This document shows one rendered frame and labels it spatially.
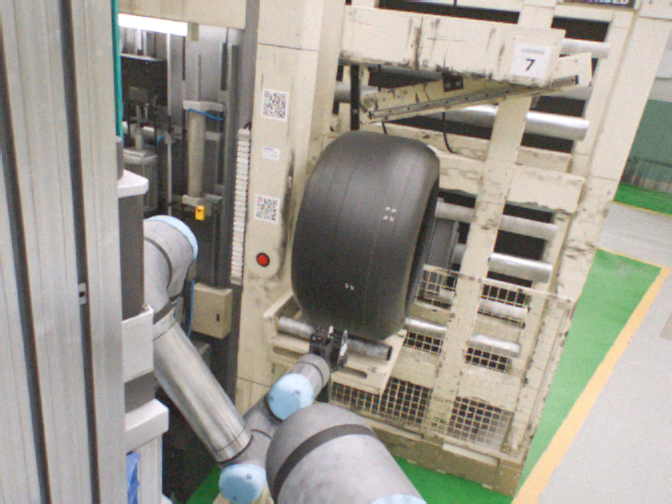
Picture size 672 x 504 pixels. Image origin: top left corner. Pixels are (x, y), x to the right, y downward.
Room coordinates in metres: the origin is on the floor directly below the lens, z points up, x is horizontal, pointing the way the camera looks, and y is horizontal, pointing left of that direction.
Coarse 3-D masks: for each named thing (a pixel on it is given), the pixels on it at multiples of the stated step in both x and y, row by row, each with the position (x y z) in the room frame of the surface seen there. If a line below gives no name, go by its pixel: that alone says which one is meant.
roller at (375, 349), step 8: (280, 320) 1.35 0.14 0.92; (288, 320) 1.35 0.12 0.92; (296, 320) 1.36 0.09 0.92; (280, 328) 1.34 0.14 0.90; (288, 328) 1.34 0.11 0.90; (296, 328) 1.33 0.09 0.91; (304, 328) 1.33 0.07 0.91; (312, 328) 1.33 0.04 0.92; (320, 328) 1.33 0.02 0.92; (304, 336) 1.33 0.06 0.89; (352, 336) 1.31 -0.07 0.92; (352, 344) 1.29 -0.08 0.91; (360, 344) 1.29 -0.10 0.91; (368, 344) 1.28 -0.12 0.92; (376, 344) 1.28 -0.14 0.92; (384, 344) 1.29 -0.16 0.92; (360, 352) 1.28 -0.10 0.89; (368, 352) 1.27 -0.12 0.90; (376, 352) 1.27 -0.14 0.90; (384, 352) 1.27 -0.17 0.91
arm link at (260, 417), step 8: (264, 400) 0.83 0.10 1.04; (256, 408) 0.83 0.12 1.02; (264, 408) 0.82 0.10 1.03; (248, 416) 0.82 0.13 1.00; (256, 416) 0.81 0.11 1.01; (264, 416) 0.81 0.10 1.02; (272, 416) 0.81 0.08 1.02; (248, 424) 0.79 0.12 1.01; (256, 424) 0.79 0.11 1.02; (264, 424) 0.79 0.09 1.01; (272, 424) 0.80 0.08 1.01; (280, 424) 0.81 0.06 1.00; (272, 432) 0.78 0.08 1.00
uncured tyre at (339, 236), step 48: (336, 144) 1.37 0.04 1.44; (384, 144) 1.37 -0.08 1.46; (336, 192) 1.24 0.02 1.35; (384, 192) 1.23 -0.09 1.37; (432, 192) 1.57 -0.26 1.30; (336, 240) 1.19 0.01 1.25; (384, 240) 1.17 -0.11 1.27; (336, 288) 1.18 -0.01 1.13; (384, 288) 1.15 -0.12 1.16; (384, 336) 1.25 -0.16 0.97
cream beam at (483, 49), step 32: (352, 32) 1.67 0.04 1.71; (384, 32) 1.64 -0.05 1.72; (416, 32) 1.62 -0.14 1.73; (448, 32) 1.60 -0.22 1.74; (480, 32) 1.58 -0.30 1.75; (512, 32) 1.56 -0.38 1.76; (544, 32) 1.54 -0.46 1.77; (384, 64) 1.64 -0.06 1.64; (416, 64) 1.62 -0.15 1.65; (448, 64) 1.59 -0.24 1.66; (480, 64) 1.57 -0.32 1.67
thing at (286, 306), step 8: (288, 296) 1.45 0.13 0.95; (280, 304) 1.39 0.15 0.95; (288, 304) 1.45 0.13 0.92; (296, 304) 1.51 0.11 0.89; (272, 312) 1.34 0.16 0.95; (280, 312) 1.38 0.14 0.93; (288, 312) 1.44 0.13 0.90; (296, 312) 1.52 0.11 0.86; (264, 320) 1.32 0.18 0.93; (272, 320) 1.32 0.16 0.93; (264, 328) 1.32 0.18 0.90; (272, 328) 1.33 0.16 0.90; (264, 336) 1.32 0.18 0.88; (272, 336) 1.33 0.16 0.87
